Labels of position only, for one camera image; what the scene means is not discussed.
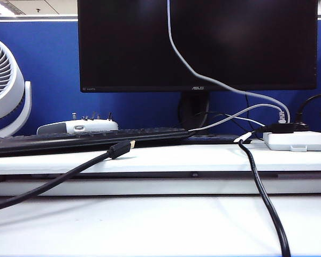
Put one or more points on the blue office partition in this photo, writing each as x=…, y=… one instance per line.
x=50, y=67

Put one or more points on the white power strip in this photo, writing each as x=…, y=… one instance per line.
x=297, y=140

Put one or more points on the black ASUS monitor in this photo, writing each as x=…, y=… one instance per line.
x=117, y=45

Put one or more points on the white desk fan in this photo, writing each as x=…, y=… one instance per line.
x=5, y=107

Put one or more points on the black keyboard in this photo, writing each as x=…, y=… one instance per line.
x=42, y=142

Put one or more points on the white grey handheld device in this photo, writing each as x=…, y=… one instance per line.
x=96, y=125

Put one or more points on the black plug adapter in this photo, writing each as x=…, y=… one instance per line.
x=282, y=129

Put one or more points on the dark blue mouse pad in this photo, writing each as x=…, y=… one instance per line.
x=211, y=139

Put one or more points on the black monitor stand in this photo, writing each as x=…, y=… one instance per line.
x=194, y=109

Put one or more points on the white desk riser shelf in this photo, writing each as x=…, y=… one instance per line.
x=176, y=163

